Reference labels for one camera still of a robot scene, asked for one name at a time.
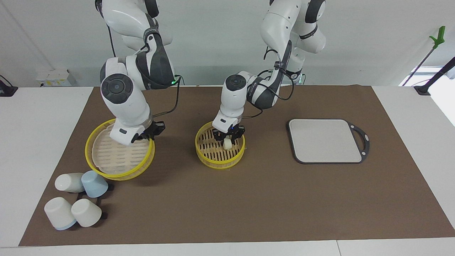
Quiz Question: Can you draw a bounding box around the black clamp with cable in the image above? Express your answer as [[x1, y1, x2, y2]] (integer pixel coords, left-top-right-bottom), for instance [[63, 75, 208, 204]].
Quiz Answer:
[[0, 74, 18, 97]]

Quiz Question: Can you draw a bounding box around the grey cutting board with handle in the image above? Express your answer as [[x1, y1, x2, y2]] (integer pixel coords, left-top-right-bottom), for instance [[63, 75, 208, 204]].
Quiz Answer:
[[287, 119, 370, 165]]

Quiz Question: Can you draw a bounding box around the black camera stand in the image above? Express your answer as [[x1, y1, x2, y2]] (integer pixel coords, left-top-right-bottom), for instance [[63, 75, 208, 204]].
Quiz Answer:
[[414, 56, 455, 96]]

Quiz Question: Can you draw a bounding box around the white cardboard box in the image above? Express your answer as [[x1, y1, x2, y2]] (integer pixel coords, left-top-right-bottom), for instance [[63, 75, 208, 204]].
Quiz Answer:
[[36, 69, 77, 87]]

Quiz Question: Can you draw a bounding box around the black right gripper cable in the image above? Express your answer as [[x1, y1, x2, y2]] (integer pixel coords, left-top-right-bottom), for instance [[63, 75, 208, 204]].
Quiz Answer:
[[152, 75, 182, 118]]

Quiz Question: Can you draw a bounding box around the white plastic cup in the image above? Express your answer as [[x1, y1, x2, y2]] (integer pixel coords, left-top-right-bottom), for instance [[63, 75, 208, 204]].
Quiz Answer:
[[71, 198, 103, 228], [54, 172, 86, 194], [44, 197, 77, 231]]

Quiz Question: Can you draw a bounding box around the black cup rack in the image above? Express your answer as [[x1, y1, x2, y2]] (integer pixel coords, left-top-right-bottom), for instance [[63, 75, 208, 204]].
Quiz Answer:
[[76, 183, 115, 221]]

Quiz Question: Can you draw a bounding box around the brown table mat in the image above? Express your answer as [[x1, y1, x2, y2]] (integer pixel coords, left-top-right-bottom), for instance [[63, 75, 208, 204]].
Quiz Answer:
[[18, 85, 455, 247]]

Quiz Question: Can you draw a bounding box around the light blue plastic cup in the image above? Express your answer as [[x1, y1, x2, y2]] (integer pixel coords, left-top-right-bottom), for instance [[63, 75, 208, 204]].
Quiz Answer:
[[81, 170, 109, 198]]

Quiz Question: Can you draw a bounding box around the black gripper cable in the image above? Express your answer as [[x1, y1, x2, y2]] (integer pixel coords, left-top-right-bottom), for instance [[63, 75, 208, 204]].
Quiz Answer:
[[245, 48, 296, 118], [152, 75, 182, 118]]

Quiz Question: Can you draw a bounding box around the yellow bamboo steamer basket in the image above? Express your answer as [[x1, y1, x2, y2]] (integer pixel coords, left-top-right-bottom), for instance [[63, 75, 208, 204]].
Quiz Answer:
[[195, 121, 246, 170]]

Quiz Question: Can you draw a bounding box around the green tipped pole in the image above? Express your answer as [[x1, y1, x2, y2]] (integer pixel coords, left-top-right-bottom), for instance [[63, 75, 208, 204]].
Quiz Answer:
[[401, 26, 446, 87]]

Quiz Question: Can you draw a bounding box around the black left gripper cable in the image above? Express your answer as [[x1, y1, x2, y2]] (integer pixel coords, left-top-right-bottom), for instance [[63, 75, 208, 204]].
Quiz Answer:
[[245, 48, 296, 118]]

